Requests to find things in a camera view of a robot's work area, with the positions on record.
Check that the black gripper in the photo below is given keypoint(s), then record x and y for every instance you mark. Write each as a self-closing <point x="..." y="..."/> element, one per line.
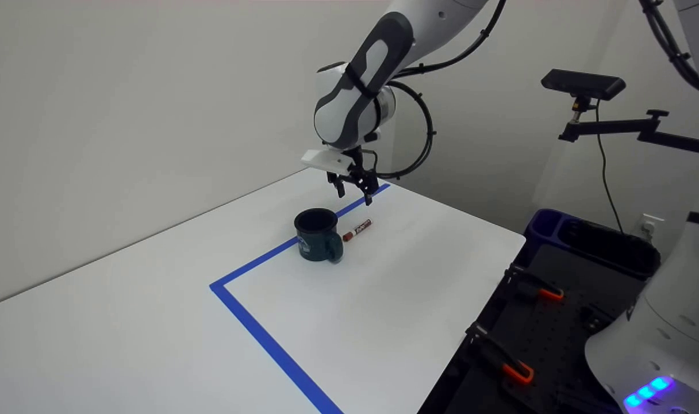
<point x="361" y="171"/>

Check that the red sharpie marker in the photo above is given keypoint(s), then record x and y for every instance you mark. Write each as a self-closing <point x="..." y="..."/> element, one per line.
<point x="358" y="230"/>

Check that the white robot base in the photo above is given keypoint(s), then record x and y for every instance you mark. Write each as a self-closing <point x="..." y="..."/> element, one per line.
<point x="672" y="329"/>

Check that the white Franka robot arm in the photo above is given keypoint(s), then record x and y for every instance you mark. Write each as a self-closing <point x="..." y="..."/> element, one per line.
<point x="358" y="92"/>

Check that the dark teal mug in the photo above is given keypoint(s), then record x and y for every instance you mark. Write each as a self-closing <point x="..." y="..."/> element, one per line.
<point x="315" y="242"/>

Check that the long blue tape strip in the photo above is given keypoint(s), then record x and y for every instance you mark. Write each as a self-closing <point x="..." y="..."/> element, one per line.
<point x="259" y="265"/>

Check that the short blue tape strip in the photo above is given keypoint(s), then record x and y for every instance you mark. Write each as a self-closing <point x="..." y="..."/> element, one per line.
<point x="277" y="347"/>

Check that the blue bin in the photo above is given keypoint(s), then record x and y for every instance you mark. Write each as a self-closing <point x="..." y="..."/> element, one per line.
<point x="545" y="226"/>

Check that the black cart surface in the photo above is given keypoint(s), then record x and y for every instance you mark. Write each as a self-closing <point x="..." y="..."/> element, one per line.
<point x="549" y="337"/>

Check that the black bin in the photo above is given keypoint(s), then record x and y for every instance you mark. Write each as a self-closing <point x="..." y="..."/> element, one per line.
<point x="610" y="246"/>

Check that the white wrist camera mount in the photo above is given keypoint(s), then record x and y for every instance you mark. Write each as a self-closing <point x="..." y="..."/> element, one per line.
<point x="328" y="159"/>

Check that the black exterior camera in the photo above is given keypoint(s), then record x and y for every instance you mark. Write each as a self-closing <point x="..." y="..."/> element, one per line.
<point x="583" y="81"/>

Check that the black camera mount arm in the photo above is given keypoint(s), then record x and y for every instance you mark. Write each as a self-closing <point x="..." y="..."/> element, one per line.
<point x="632" y="127"/>

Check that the white wall outlet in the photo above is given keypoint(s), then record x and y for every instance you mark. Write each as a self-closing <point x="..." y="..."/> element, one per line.
<point x="651" y="226"/>

